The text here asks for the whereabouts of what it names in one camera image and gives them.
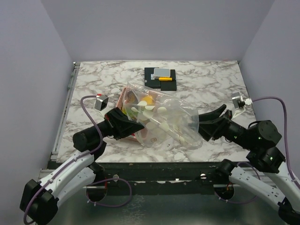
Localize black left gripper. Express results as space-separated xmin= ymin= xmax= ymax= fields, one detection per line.
xmin=92 ymin=107 xmax=145 ymax=140

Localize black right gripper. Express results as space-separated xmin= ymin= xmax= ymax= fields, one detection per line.
xmin=187 ymin=103 xmax=255 ymax=150

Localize pink perforated plastic basket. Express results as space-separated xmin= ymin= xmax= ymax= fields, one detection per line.
xmin=117 ymin=83 xmax=160 ymax=145

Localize clear polka dot zip bag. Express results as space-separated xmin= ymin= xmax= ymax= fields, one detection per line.
xmin=138 ymin=91 xmax=203 ymax=149

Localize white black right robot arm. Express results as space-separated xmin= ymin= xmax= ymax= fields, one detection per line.
xmin=198 ymin=105 xmax=300 ymax=225

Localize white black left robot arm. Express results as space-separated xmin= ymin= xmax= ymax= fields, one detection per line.
xmin=20 ymin=108 xmax=144 ymax=225

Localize yellow toy bell pepper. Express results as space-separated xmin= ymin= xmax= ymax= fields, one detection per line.
xmin=142 ymin=96 xmax=155 ymax=105

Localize grey rectangular box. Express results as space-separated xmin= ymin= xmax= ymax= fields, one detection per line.
xmin=153 ymin=68 xmax=171 ymax=77

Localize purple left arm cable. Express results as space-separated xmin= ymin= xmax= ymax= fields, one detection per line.
xmin=22 ymin=95 xmax=132 ymax=223

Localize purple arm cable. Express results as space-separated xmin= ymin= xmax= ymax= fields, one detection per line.
xmin=22 ymin=95 xmax=132 ymax=223
xmin=217 ymin=96 xmax=296 ymax=204

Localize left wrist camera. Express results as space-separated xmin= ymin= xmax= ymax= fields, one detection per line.
xmin=94 ymin=94 xmax=109 ymax=111

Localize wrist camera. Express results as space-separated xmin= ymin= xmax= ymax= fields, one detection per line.
xmin=232 ymin=92 xmax=253 ymax=119
xmin=94 ymin=94 xmax=109 ymax=111

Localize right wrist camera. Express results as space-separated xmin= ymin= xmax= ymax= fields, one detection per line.
xmin=232 ymin=92 xmax=253 ymax=119

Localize black metal front rail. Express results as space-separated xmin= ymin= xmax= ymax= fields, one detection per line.
xmin=46 ymin=161 xmax=258 ymax=196

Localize yellow handled screwdriver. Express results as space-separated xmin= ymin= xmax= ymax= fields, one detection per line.
xmin=158 ymin=77 xmax=182 ymax=82

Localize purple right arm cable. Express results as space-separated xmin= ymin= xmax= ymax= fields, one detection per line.
xmin=217 ymin=96 xmax=296 ymax=204

